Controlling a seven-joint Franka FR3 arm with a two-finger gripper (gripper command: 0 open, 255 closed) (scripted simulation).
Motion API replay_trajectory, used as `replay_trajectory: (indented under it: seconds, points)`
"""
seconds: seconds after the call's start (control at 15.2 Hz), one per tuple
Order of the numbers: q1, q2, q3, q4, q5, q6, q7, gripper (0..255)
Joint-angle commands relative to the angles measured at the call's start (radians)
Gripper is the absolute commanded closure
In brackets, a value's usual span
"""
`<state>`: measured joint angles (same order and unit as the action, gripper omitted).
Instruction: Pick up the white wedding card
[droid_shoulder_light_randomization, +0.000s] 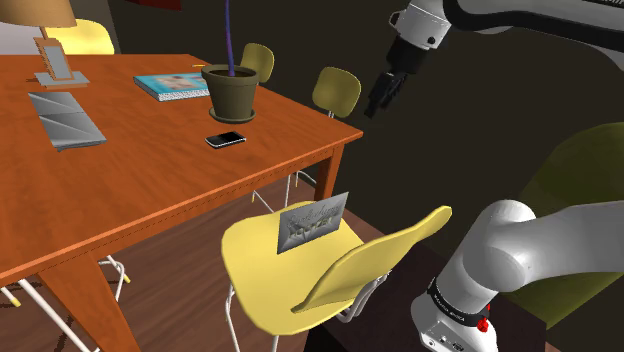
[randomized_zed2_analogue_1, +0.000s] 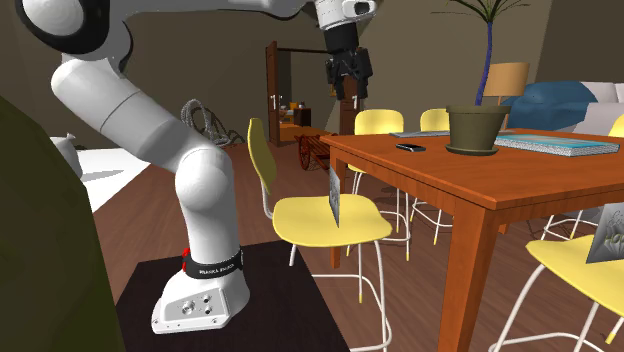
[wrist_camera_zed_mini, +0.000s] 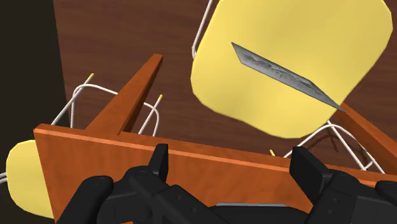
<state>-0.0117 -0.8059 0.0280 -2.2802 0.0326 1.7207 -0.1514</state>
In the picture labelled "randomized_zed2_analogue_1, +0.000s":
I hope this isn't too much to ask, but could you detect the yellow chair with white legs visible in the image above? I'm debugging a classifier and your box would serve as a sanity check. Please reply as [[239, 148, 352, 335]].
[[409, 108, 455, 246], [346, 108, 412, 262], [539, 114, 624, 243], [488, 233, 624, 352], [246, 116, 394, 352]]

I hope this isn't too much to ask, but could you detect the orange-brown wooden table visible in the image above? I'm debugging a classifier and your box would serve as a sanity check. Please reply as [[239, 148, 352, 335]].
[[319, 127, 624, 352]]

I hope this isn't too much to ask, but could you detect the blue cushion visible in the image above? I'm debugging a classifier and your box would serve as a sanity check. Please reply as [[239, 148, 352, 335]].
[[500, 80, 599, 132]]

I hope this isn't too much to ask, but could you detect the potted plant in olive pot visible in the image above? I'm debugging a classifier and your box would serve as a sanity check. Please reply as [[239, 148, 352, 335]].
[[432, 0, 532, 158]]

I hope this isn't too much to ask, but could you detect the white sofa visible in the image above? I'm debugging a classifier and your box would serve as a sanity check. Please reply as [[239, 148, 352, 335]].
[[571, 81, 624, 137]]

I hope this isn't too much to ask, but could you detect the orange lamp shade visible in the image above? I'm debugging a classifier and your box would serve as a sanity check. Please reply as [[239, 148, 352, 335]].
[[481, 61, 531, 99]]

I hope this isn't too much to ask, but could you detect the flat grey tablet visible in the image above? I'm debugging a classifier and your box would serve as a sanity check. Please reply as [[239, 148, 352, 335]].
[[388, 129, 453, 139]]

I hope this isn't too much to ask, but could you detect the dark robot stand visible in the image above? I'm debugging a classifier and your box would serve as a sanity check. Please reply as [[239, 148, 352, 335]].
[[115, 239, 351, 352]]

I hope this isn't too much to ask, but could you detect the grey-green picture card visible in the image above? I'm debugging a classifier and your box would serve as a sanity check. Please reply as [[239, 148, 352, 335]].
[[585, 202, 624, 265]]

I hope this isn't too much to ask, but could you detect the brown door with white handle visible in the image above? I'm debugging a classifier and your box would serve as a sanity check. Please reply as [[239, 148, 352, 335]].
[[264, 40, 284, 148], [339, 75, 363, 137]]

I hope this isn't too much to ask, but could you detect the wooden cart with wheel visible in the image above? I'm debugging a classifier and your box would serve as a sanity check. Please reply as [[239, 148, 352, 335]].
[[293, 131, 339, 172]]

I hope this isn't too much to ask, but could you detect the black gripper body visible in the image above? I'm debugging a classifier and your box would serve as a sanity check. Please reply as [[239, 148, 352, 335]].
[[323, 21, 374, 75]]

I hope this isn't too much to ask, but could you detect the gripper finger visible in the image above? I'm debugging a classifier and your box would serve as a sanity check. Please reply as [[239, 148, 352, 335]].
[[355, 71, 375, 110], [325, 71, 343, 99]]

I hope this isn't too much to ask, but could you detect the teal and grey book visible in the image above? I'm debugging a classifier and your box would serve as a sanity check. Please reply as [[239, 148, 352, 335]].
[[493, 133, 622, 159]]

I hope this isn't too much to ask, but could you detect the grey coiled rope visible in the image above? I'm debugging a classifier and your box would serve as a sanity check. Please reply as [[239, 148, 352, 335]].
[[179, 98, 246, 148]]

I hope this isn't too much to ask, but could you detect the small grey picture card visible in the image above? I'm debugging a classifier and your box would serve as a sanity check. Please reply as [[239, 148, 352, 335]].
[[327, 165, 341, 229]]

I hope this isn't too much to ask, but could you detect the dark olive bulky furniture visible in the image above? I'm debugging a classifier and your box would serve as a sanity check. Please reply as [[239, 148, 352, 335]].
[[0, 94, 126, 352]]

